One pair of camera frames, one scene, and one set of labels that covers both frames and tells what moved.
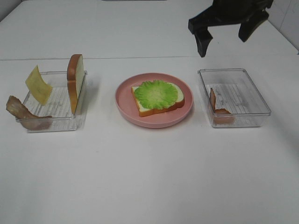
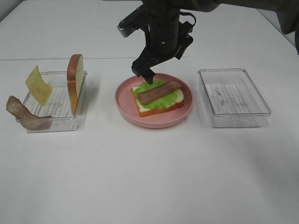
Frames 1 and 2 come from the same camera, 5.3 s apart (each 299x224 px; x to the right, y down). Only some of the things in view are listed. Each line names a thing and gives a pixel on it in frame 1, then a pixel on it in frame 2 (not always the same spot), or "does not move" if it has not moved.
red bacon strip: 221,116 to 159,91
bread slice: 143,111 does not move
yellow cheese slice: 37,87 does not move
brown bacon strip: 26,118 does not move
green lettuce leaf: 156,94 does not move
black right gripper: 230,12 to 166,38
